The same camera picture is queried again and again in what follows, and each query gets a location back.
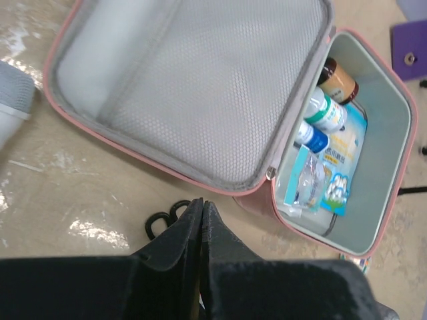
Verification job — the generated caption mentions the brown medicine bottle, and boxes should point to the brown medicine bottle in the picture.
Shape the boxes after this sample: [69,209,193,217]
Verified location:
[317,57,359,105]

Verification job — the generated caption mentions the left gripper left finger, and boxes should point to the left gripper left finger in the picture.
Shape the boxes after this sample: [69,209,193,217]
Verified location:
[1,199,203,319]

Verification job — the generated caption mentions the white blue small bottle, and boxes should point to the white blue small bottle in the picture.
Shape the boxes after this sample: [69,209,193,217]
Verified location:
[295,121,330,154]

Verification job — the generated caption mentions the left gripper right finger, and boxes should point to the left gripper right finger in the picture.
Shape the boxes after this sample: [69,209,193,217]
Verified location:
[200,201,399,319]

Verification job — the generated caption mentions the white tube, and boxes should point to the white tube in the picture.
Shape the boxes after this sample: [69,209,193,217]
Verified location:
[0,61,35,149]

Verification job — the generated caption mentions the large blue packet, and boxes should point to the large blue packet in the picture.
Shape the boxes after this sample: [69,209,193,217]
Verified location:
[318,103,368,216]

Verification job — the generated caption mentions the teal topped zip bag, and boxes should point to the teal topped zip bag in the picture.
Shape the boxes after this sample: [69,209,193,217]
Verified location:
[284,145,332,212]

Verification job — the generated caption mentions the black handled scissors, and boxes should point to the black handled scissors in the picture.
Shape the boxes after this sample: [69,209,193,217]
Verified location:
[144,200,191,241]

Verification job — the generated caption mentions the black music stand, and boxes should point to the black music stand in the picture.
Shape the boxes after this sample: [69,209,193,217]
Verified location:
[398,79,427,196]

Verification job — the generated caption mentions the purple metronome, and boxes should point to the purple metronome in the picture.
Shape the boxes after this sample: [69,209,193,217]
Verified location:
[391,20,426,81]

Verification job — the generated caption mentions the bandage packet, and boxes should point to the bandage packet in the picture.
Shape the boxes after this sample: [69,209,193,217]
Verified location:
[339,253,372,274]

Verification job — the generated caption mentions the white green bottle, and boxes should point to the white green bottle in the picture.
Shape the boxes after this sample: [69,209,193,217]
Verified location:
[304,87,347,134]

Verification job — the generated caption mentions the pink medicine kit case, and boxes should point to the pink medicine kit case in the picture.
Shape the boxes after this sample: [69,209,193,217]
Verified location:
[43,1,417,258]

